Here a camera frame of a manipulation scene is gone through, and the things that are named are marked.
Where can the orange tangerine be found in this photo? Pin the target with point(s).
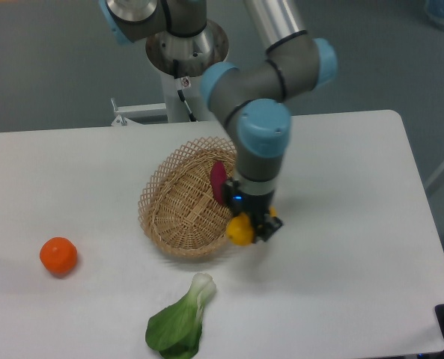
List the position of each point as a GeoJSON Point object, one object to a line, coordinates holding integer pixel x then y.
{"type": "Point", "coordinates": [59, 256]}

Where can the green bok choy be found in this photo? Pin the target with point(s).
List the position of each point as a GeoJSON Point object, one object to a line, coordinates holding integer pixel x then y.
{"type": "Point", "coordinates": [175, 331]}

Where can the woven wicker basket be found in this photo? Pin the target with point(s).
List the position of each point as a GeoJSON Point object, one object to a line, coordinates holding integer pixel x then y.
{"type": "Point", "coordinates": [177, 211]}

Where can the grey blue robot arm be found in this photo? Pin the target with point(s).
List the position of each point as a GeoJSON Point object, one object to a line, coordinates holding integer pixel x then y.
{"type": "Point", "coordinates": [250, 106]}

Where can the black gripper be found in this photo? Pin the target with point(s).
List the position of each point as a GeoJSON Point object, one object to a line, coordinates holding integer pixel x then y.
{"type": "Point", "coordinates": [258, 207]}

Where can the yellow mango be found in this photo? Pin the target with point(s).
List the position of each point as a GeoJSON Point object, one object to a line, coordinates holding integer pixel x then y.
{"type": "Point", "coordinates": [240, 231]}

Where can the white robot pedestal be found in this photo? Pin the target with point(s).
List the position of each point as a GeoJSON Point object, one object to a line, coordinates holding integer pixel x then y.
{"type": "Point", "coordinates": [184, 89]}

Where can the purple sweet potato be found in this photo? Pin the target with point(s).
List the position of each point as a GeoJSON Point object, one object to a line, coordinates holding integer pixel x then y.
{"type": "Point", "coordinates": [218, 177]}

